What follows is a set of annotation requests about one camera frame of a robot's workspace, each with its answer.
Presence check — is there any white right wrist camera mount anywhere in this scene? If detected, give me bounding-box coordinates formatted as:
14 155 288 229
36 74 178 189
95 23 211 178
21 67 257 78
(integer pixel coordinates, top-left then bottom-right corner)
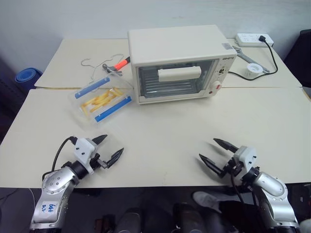
232 145 257 172

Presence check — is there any white tape roll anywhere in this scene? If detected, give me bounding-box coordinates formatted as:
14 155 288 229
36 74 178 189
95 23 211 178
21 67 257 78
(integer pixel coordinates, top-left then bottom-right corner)
244 63 264 78

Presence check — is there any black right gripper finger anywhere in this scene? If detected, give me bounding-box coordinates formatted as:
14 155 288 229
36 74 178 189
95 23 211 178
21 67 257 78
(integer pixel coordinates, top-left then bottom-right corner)
213 138 239 153
198 153 226 178

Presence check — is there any white shoe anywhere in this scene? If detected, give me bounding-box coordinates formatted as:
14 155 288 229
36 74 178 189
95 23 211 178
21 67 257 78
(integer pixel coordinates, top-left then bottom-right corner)
192 191 223 215

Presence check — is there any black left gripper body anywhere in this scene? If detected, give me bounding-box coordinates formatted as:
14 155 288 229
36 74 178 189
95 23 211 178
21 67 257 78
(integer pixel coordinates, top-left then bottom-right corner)
89 152 109 171

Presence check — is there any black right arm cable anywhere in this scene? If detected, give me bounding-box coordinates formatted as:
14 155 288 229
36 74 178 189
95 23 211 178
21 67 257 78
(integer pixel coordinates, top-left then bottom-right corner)
230 169 259 212

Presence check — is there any black power cable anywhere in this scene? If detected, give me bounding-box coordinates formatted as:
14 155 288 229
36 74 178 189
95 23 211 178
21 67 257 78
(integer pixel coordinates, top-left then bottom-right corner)
228 40 279 80

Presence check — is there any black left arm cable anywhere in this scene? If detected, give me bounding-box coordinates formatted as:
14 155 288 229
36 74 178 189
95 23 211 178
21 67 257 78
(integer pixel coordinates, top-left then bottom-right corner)
52 136 77 171

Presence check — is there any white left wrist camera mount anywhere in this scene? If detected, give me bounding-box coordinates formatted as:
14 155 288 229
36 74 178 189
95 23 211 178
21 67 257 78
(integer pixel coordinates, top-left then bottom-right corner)
73 137 98 174

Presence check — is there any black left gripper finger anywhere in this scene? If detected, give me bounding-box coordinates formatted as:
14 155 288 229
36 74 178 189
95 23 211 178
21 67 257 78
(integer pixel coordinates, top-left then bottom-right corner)
92 134 108 146
104 148 125 169

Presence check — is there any cream toaster oven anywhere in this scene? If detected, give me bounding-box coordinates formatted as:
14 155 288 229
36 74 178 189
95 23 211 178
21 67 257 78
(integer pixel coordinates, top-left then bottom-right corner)
127 24 238 105

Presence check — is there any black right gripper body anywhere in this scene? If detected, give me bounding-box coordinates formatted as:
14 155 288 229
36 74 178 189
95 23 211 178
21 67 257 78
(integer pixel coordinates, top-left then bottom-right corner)
219 155 246 180

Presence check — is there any white power strip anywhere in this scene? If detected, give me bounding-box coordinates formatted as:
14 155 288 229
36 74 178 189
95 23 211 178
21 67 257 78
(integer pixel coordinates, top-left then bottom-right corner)
234 33 275 48

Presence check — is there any black chair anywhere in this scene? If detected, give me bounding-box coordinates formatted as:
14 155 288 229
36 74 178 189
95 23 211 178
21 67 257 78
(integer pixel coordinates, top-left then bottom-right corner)
283 29 311 89

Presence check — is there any thin wire clothes hanger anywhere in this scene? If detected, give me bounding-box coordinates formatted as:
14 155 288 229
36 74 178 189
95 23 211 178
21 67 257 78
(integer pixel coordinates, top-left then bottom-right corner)
80 53 127 84

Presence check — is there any clear container with fries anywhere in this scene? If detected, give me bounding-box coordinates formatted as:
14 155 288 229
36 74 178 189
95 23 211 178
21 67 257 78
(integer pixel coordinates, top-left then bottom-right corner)
67 73 134 128

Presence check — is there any pile of french fries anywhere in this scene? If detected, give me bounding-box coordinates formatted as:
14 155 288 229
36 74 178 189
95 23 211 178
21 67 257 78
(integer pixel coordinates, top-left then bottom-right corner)
81 88 122 115

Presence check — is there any silver adjustable wrench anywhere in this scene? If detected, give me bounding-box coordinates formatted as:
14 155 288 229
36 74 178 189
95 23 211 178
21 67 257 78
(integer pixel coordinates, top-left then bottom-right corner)
231 45 271 74

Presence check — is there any glass oven door with handle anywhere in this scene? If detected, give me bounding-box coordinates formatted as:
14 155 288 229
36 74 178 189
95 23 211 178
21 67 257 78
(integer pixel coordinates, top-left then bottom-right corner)
135 59 220 98

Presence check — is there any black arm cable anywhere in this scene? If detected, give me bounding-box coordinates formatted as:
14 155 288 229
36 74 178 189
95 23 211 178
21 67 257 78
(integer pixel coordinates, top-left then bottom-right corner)
52 136 77 171
230 169 259 212

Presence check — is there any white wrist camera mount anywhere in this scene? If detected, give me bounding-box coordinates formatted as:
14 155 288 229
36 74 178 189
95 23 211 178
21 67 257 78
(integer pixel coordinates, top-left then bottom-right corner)
232 145 257 172
73 137 98 174

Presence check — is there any blue rolled foam mat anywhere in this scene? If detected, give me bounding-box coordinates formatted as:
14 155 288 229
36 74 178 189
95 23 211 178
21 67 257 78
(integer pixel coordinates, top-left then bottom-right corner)
14 67 44 90

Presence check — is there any blue container clip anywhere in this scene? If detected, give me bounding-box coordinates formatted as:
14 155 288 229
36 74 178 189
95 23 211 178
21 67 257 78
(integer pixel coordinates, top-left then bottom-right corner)
94 95 133 123
74 77 110 99

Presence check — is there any orange handled hammer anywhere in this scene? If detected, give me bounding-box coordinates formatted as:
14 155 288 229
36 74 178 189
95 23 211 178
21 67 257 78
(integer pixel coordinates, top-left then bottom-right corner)
101 56 132 77

